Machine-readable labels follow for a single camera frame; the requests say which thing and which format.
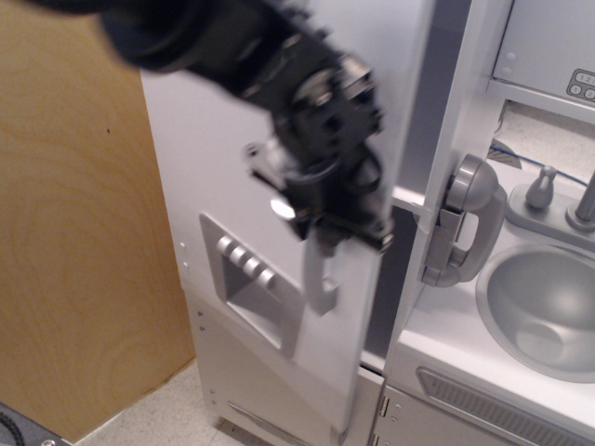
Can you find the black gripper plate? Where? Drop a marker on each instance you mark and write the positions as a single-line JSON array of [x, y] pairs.
[[334, 194]]

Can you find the silver fridge door handle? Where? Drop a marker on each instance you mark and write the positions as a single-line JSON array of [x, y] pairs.
[[319, 289]]

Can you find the white toy fridge door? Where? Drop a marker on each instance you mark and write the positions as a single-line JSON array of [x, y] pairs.
[[200, 132]]

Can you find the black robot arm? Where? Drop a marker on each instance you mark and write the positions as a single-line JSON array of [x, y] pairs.
[[321, 100]]

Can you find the white fridge shelf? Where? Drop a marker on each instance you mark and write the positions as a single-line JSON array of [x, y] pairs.
[[408, 200]]

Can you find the silver ice dispenser panel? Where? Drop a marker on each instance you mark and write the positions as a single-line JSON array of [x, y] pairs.
[[252, 288]]

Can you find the grey toy telephone handset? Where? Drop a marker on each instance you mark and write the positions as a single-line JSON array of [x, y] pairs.
[[467, 226]]

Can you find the white lower freezer door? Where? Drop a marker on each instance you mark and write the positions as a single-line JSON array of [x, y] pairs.
[[240, 388]]

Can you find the grey toy faucet set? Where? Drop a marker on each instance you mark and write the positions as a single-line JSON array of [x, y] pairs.
[[539, 208]]

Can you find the silver toy sink basin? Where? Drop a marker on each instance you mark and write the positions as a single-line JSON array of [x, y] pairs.
[[537, 302]]

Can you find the plywood board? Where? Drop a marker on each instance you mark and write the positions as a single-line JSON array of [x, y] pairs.
[[92, 314]]

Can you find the toy microwave with keypad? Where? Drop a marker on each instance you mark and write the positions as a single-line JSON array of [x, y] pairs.
[[546, 58]]

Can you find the grey oven vent panel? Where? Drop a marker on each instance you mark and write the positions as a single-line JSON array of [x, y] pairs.
[[494, 412]]

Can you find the black equipment base corner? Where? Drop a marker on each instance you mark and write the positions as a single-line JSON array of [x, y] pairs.
[[18, 429]]

